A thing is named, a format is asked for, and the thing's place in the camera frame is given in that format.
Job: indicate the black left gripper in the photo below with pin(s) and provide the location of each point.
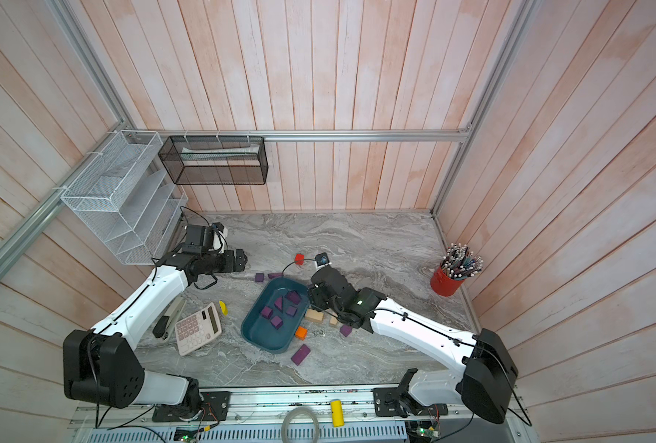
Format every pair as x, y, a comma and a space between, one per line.
229, 261

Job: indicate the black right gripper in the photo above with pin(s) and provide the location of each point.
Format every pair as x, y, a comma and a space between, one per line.
317, 299

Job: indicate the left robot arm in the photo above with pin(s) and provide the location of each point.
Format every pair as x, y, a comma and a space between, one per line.
100, 365

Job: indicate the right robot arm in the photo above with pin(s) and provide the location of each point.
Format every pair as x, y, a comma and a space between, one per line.
478, 371

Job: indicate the teal plastic storage bin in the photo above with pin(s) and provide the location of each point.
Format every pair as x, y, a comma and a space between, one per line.
259, 331

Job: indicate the orange cube brick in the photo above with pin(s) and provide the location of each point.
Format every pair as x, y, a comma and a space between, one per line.
301, 333

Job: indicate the yellow round object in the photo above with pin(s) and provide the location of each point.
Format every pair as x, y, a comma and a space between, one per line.
223, 307

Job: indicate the large purple rectangular brick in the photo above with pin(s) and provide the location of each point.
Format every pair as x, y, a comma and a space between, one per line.
301, 354

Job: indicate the white desk calculator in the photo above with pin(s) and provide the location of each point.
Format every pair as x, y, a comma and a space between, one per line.
197, 330

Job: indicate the black grey stapler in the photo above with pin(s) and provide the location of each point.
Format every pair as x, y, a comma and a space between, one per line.
166, 323

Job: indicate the yellow cylinder roll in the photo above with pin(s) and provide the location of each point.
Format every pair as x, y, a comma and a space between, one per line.
338, 419

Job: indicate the red pen holder cup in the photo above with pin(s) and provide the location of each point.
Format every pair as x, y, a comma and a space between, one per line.
458, 265

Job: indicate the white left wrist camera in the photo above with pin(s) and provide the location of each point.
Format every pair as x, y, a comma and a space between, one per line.
219, 241

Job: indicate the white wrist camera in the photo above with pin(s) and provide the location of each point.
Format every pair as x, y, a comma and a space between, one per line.
322, 260
219, 241

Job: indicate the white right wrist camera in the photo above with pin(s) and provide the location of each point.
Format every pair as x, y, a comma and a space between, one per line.
322, 260

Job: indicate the black wire mesh basket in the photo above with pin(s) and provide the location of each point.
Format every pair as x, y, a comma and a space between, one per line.
215, 160

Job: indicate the white wire mesh shelf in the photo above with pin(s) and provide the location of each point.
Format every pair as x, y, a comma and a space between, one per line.
130, 207

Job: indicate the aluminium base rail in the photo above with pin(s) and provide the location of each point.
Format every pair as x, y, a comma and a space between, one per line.
294, 414

